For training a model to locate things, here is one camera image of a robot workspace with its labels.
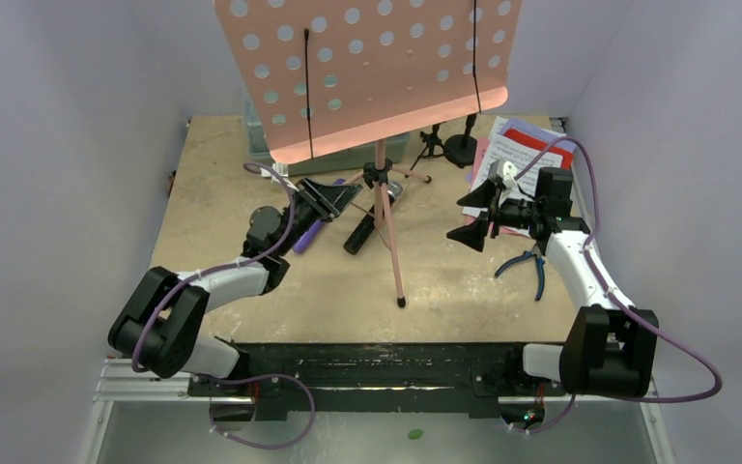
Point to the small green leaf piece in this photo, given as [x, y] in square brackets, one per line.
[415, 434]

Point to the lavender sheet music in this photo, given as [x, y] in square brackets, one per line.
[532, 129]

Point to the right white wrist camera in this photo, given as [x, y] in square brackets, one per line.
[501, 176]

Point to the white sheet music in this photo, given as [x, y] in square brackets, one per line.
[520, 155]
[500, 126]

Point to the purple toy microphone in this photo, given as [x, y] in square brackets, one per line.
[307, 238]

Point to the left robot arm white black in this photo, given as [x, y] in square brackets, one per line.
[159, 326]

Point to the black desktop mic stand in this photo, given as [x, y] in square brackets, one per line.
[460, 149]

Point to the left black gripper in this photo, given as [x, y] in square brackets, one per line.
[325, 200]

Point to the green plastic storage box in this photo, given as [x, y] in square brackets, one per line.
[352, 158]

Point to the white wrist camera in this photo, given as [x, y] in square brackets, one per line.
[501, 176]
[281, 176]

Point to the pink music stand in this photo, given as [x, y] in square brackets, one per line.
[325, 76]

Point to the pink sheet music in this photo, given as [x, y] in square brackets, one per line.
[482, 163]

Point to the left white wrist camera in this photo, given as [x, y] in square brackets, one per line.
[281, 176]

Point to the black tripod mic stand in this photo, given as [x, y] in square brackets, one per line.
[433, 146]

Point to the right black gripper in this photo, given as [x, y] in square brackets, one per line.
[492, 214]

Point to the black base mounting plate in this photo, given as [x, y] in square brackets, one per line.
[483, 380]

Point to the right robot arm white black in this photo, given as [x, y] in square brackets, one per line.
[607, 352]

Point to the aluminium frame rail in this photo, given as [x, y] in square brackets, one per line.
[119, 383]

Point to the black silver microphone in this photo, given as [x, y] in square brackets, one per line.
[366, 225]

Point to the red sheet music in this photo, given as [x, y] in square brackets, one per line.
[563, 149]

